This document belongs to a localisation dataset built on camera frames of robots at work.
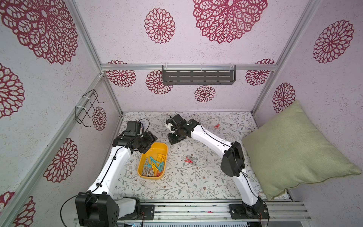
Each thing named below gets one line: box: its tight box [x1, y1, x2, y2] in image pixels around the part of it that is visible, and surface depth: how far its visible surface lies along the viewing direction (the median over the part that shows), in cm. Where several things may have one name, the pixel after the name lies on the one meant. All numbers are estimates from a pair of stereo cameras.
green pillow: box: [242, 100, 362, 201], surface depth 69 cm
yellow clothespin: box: [156, 153, 167, 162], surface depth 95 cm
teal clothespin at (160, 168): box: [157, 161, 165, 173], surface depth 89 cm
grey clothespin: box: [141, 166, 155, 177], surface depth 87 cm
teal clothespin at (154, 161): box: [149, 156, 160, 167], surface depth 92 cm
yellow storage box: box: [138, 142, 169, 180], surface depth 91 cm
